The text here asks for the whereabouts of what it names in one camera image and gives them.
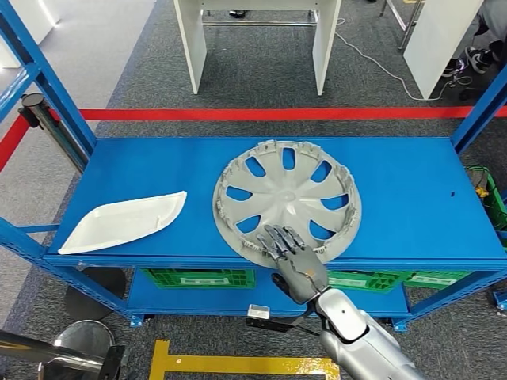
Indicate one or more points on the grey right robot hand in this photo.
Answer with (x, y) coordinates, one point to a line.
(301, 272)

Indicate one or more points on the grey plastic wheel cover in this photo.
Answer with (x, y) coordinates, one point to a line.
(293, 196)

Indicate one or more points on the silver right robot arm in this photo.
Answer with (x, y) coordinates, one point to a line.
(357, 335)

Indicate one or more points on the green plastic crate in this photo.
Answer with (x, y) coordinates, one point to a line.
(198, 278)
(435, 280)
(368, 282)

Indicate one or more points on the red barrier belt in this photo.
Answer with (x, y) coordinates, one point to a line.
(13, 139)
(277, 113)

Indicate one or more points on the white desk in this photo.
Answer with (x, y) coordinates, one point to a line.
(320, 47)

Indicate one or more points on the white plastic lamp cover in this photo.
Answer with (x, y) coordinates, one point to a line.
(119, 223)

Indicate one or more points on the person's black shoe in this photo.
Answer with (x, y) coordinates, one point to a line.
(237, 13)

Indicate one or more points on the white desk panel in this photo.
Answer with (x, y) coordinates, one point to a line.
(437, 42)

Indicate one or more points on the white booth panel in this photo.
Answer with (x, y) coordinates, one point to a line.
(33, 15)

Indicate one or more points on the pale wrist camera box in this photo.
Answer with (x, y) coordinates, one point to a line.
(258, 312)

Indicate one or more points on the chrome metal frame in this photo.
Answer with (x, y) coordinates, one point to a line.
(412, 23)

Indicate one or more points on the chrome stanchion post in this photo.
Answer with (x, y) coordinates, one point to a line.
(83, 341)

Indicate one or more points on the dark stanchion post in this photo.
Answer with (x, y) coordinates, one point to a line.
(49, 128)

